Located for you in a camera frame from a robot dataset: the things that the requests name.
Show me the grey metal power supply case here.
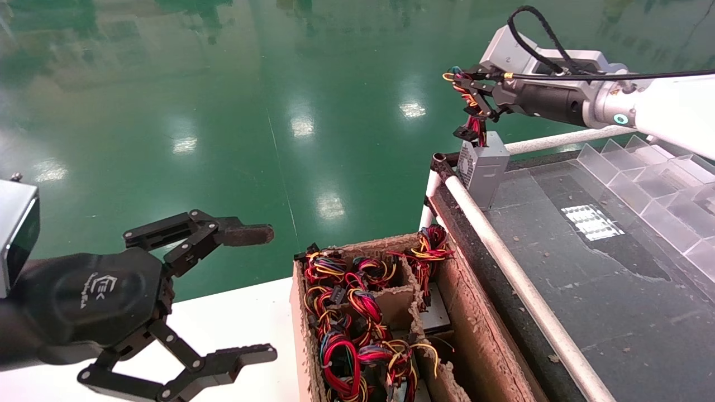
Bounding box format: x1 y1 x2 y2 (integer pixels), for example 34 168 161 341
421 282 453 337

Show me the large red wire bundle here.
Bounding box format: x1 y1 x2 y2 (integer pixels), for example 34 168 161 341
317 329 369 402

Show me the coloured wire bundle black connector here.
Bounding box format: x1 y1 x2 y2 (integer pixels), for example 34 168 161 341
294 243 350 285

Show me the grey power supply with wires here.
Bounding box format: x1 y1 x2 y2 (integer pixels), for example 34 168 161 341
444 67 511 210

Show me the white cart pipe rail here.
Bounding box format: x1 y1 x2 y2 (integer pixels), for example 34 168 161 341
503 125 637 156

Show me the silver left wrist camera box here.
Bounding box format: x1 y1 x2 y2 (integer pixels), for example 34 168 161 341
0 173 41 299

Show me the white cart pipe post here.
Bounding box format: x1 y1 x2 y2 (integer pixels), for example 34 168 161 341
420 170 443 231

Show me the brown cardboard box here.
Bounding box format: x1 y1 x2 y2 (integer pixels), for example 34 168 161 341
290 233 551 402

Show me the black pipe corner joint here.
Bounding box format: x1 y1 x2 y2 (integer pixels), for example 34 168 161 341
431 152 462 182

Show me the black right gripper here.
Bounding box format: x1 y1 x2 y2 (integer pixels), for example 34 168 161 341
455 63 593 128

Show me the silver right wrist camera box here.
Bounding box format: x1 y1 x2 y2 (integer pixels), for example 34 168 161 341
479 25 630 84

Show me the clear acrylic divider tray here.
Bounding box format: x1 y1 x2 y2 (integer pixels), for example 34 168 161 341
576 134 715 281

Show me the black cable gold connector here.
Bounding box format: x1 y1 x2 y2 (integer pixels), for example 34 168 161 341
503 69 715 82

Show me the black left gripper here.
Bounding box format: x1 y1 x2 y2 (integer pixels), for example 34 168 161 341
14 209 278 402

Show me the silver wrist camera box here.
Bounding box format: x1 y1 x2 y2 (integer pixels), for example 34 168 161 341
0 173 41 299
479 25 630 84

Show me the looped black braided cable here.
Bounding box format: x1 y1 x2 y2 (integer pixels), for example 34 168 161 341
507 6 593 76

